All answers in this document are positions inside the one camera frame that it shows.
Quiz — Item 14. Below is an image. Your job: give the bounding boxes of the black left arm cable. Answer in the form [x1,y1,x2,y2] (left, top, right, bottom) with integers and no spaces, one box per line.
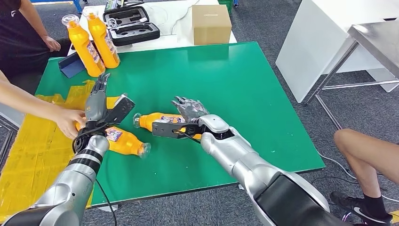
[72,124,118,226]

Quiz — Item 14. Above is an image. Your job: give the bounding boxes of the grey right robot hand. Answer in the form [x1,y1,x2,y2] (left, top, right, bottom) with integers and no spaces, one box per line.
[170,96,210,123]

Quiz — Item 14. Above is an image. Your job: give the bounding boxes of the person's right hand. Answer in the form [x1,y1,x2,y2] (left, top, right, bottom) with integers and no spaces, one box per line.
[54,108,87,140]

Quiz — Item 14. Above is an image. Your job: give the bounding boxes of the person's left hand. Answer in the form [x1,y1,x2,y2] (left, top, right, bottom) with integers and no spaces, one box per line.
[41,35,62,53]

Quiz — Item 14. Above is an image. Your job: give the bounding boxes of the black device green label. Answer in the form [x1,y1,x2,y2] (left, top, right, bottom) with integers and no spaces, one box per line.
[104,0,144,12]

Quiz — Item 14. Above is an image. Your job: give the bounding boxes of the yellow taped cardboard sheet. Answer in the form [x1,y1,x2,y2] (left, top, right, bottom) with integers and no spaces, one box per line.
[0,79,123,219]

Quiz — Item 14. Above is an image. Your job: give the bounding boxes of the orange plastic detergent bottle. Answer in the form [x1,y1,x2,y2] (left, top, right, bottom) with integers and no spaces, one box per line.
[133,112,203,140]
[61,14,106,77]
[82,7,121,69]
[74,120,152,159]

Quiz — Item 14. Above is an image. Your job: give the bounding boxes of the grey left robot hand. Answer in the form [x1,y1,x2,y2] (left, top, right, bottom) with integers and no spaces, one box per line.
[84,73,112,123]

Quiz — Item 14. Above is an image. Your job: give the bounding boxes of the white floor cable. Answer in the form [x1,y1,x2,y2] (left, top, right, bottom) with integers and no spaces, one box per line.
[318,153,399,203]

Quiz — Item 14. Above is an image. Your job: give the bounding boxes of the black sneaker white logo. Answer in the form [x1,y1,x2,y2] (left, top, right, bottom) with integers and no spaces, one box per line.
[329,191,394,225]

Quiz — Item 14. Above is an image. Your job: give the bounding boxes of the blue tablet case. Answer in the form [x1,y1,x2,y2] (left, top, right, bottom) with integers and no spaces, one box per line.
[58,51,87,79]

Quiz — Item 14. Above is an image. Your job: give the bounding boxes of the stainless steel table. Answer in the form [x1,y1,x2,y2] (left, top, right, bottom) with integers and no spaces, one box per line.
[303,20,399,132]

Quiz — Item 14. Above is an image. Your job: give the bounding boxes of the white desk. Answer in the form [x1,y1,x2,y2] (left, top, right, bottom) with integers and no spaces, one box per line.
[276,0,399,104]

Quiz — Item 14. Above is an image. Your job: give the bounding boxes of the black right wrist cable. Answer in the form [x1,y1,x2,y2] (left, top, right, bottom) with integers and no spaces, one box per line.
[172,129,203,145]

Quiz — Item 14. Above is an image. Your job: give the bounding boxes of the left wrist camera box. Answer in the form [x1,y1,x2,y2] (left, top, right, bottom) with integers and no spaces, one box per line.
[104,94,136,125]

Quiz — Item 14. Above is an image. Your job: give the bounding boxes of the black foam-lined case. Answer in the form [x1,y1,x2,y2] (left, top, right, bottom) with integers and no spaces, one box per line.
[103,5,161,47]

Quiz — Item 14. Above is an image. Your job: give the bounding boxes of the brown cardboard box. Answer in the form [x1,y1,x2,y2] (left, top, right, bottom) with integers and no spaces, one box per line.
[192,4,233,46]

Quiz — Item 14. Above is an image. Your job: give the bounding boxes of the white seat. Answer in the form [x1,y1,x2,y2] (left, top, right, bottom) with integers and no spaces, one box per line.
[0,103,25,128]

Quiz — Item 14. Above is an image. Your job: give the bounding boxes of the thin white table cable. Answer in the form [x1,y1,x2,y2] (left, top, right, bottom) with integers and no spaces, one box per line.
[169,0,202,35]

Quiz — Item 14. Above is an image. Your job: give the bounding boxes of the black floor cable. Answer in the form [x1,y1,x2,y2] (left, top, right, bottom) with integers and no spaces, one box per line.
[310,175,364,192]

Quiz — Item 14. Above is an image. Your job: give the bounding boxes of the green plastic crate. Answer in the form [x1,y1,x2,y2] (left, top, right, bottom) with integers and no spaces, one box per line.
[217,0,234,14]

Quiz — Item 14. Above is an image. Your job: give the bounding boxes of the person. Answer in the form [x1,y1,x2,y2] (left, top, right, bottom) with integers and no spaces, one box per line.
[0,0,87,140]
[329,128,399,226]

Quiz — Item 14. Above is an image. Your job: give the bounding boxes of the dark sneaker pink laces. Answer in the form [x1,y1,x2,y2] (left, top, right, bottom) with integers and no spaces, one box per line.
[339,212,355,226]

